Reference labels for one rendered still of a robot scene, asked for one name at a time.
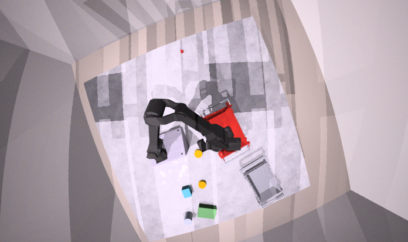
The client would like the small light blue block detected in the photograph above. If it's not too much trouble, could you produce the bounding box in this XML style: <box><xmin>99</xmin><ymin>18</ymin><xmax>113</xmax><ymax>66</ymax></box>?
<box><xmin>181</xmin><ymin>185</ymin><xmax>192</xmax><ymax>198</ymax></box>

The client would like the black and grey cylinder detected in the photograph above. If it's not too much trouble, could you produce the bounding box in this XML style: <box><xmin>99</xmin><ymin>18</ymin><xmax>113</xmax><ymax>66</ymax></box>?
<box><xmin>183</xmin><ymin>212</ymin><xmax>193</xmax><ymax>226</ymax></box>

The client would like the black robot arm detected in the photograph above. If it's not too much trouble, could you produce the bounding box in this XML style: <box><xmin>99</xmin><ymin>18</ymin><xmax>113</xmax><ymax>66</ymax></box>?
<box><xmin>143</xmin><ymin>98</ymin><xmax>242</xmax><ymax>163</ymax></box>

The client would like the light green box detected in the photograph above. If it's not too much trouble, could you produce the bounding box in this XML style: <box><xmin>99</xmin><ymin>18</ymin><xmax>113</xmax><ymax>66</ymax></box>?
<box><xmin>197</xmin><ymin>203</ymin><xmax>217</xmax><ymax>219</ymax></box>

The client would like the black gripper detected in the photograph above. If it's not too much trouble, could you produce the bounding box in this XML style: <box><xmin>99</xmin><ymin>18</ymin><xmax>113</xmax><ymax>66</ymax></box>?
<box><xmin>197</xmin><ymin>126</ymin><xmax>234</xmax><ymax>152</ymax></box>

